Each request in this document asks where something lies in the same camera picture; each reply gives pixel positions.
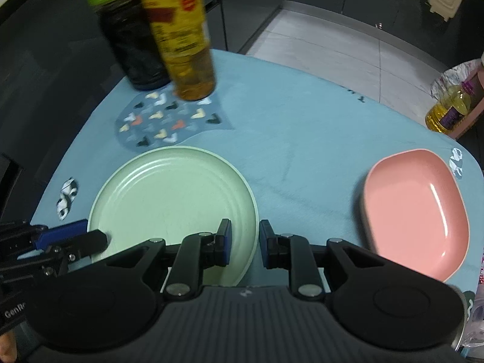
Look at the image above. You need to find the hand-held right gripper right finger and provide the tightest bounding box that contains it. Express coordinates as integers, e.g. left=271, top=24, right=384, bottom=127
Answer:
left=260, top=220, right=394, bottom=299

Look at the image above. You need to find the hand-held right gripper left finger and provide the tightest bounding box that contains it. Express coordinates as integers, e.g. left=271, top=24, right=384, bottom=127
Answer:
left=108, top=218, right=232, bottom=299

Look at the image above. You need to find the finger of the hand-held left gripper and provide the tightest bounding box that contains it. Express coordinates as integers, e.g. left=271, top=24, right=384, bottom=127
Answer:
left=32, top=219, right=88, bottom=252
left=45, top=229, right=109, bottom=273

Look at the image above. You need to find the green plate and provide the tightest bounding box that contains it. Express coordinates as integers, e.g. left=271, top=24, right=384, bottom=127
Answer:
left=87, top=147, right=260, bottom=287

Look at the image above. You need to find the pink plate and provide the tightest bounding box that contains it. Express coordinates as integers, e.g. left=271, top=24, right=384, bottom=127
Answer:
left=362, top=149, right=470, bottom=283

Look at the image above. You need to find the person's left hand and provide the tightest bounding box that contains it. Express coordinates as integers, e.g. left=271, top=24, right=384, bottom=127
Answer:
left=0, top=331, right=18, bottom=363

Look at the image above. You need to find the blue printed tablecloth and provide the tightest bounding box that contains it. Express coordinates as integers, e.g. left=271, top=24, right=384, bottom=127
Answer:
left=30, top=48, right=484, bottom=296

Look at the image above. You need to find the yellow-label amber sauce bottle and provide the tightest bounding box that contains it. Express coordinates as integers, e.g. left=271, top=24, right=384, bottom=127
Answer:
left=140, top=0, right=217, bottom=101

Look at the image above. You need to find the dark vinegar bottle green label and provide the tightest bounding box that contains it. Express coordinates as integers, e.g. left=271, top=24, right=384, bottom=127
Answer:
left=76, top=0, right=172, bottom=91

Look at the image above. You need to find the yellow cooking oil jug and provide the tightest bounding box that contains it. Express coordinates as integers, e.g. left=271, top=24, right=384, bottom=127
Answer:
left=425, top=72, right=484, bottom=134

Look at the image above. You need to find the pink plastic stool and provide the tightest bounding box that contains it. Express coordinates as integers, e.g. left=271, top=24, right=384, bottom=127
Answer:
left=452, top=60, right=484, bottom=140

